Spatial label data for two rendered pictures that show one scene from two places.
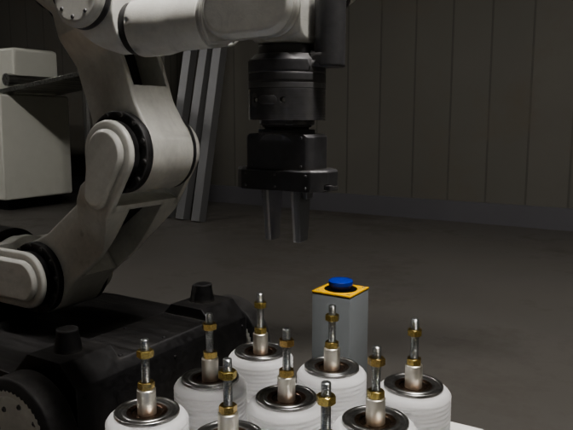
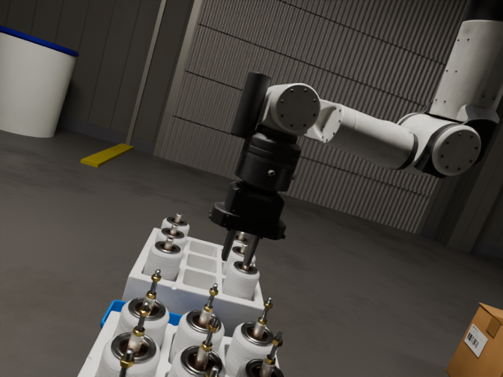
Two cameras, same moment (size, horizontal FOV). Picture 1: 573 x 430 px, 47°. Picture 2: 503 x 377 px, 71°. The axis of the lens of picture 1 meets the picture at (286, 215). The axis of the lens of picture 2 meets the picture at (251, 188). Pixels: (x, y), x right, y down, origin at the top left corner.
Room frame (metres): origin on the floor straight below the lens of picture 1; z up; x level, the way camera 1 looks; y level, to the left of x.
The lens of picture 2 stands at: (1.17, -0.37, 0.68)
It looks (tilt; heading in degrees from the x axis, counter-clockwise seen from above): 11 degrees down; 139
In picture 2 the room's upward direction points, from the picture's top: 18 degrees clockwise
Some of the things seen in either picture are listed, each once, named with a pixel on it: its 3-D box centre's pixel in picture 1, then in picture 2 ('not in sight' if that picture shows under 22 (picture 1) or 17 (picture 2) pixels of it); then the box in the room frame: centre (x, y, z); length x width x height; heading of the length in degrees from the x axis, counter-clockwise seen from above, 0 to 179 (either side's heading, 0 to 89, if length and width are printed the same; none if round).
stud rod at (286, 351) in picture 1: (286, 358); (209, 336); (0.76, 0.00, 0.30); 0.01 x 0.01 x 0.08
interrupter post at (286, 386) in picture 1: (286, 388); (203, 355); (0.76, 0.00, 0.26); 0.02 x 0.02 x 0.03
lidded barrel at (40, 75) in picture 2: not in sight; (28, 84); (-2.28, 0.03, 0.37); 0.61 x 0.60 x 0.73; 148
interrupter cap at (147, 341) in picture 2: (375, 421); (133, 348); (0.70, -0.10, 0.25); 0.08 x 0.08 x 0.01
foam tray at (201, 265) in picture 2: not in sight; (194, 286); (0.29, 0.29, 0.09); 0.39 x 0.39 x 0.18; 58
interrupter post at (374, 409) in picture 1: (375, 410); (135, 341); (0.70, -0.10, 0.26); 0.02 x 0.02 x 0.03
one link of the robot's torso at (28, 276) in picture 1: (46, 269); not in sight; (1.34, 0.50, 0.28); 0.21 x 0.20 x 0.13; 58
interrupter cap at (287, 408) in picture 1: (286, 398); (200, 361); (0.76, 0.00, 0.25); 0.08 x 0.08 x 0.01
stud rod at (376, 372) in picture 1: (376, 378); (141, 322); (0.70, -0.10, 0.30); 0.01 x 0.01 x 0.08
